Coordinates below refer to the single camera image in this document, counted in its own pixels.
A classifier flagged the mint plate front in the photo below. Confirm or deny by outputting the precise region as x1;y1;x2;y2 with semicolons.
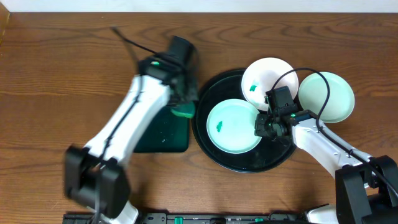
206;99;261;154

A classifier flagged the black round tray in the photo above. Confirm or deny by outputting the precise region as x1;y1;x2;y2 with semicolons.
192;68;296;173

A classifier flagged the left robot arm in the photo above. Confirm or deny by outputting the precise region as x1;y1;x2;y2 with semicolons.
64;54;198;223

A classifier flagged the green sponge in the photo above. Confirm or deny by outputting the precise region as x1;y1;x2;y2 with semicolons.
170;102;196;119

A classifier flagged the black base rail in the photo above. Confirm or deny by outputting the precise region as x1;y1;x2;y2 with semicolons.
62;203;340;224

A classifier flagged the white plate with green stain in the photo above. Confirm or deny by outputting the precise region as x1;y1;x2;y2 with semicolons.
241;57;293;111

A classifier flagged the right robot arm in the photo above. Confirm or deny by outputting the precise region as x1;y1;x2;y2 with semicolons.
255;107;397;224

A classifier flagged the mint plate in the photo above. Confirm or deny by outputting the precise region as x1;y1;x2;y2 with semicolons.
298;72;355;123
206;99;261;154

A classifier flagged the black rectangular tray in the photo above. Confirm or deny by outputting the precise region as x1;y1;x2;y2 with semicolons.
134;107;190;153

